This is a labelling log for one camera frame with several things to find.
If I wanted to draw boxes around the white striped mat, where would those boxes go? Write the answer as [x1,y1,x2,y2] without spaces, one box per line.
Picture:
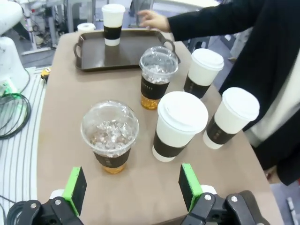
[0,67,49,225]

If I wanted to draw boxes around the grey plastic stool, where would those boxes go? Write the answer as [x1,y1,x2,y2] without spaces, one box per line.
[192,35,212,50]

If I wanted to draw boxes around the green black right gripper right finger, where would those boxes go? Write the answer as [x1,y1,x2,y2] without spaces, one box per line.
[178,163,263,225]

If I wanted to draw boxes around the person's right hand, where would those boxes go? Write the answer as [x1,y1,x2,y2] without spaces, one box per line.
[137,10,171,33]

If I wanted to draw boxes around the yellow tape measure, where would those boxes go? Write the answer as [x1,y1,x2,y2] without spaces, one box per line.
[41,67,53,83]

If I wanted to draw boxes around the black cable loop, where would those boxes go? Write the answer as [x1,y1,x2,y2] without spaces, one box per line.
[0,93,31,139]

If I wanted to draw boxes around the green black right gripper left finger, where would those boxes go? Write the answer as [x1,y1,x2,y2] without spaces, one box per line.
[22,166,88,225]

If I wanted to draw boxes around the white desk frame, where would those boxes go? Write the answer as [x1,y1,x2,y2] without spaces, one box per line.
[22,9,52,56]

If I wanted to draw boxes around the clear iced coffee dome cup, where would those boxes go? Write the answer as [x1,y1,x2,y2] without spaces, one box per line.
[81,100,139,174]
[139,46,179,110]

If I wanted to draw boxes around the dark brown serving tray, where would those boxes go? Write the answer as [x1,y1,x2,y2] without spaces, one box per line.
[74,29,181,72]

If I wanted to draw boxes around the green white connector block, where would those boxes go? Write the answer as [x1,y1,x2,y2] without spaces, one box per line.
[0,78,19,97]

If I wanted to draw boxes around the person's body in black coat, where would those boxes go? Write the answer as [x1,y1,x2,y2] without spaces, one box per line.
[219,0,300,186]

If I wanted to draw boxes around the white paper cup dark sleeve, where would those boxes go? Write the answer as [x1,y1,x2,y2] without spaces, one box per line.
[152,91,209,163]
[101,4,126,46]
[202,87,260,150]
[183,48,225,99]

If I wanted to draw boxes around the person's right forearm black sleeve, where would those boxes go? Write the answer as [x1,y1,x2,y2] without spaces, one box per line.
[167,0,265,43]

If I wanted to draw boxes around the white round container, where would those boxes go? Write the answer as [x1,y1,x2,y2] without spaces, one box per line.
[77,22,96,33]

